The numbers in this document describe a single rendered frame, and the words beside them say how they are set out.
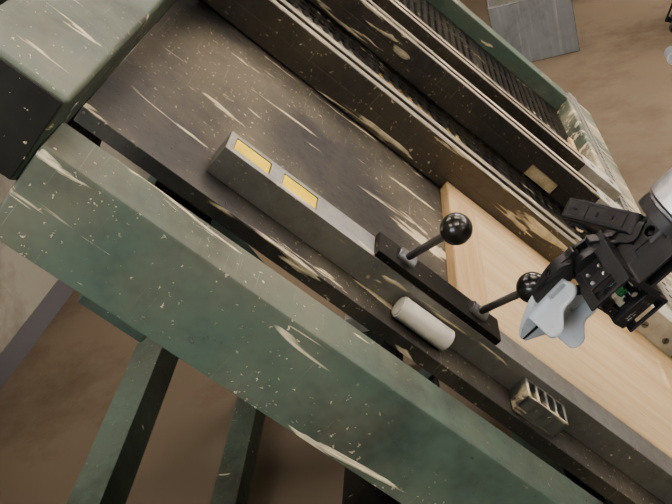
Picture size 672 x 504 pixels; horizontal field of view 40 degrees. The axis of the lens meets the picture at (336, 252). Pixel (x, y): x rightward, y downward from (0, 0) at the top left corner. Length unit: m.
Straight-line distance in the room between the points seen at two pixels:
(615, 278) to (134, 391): 1.68
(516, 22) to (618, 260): 5.30
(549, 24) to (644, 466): 5.09
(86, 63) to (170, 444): 2.83
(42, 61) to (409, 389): 0.46
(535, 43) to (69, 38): 5.50
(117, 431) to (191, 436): 1.29
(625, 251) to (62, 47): 0.59
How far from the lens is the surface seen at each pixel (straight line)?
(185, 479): 3.41
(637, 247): 0.99
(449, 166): 1.59
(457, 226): 1.04
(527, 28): 6.25
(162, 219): 0.84
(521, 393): 1.19
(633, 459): 1.32
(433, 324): 1.12
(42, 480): 3.79
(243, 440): 3.15
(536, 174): 2.10
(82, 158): 0.85
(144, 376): 2.48
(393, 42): 1.97
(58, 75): 0.83
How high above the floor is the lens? 2.01
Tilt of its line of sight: 27 degrees down
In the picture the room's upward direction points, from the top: 18 degrees counter-clockwise
